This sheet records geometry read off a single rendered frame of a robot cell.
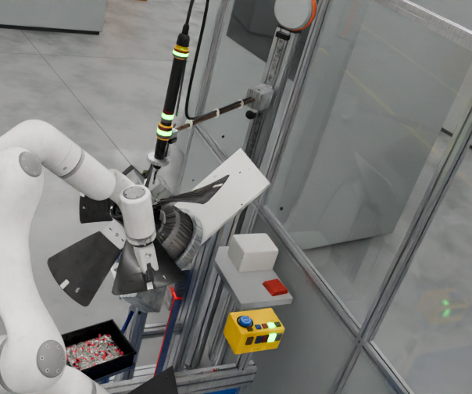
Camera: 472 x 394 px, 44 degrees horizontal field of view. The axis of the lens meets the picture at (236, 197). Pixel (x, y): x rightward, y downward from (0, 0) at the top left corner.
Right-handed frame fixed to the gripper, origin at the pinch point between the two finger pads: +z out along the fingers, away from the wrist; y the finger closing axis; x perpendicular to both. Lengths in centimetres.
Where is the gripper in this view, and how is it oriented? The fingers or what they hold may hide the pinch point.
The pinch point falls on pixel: (148, 275)
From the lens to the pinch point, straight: 180.9
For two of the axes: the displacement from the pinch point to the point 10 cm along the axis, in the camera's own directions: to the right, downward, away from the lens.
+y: -4.0, -5.5, 7.4
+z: 0.2, 7.9, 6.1
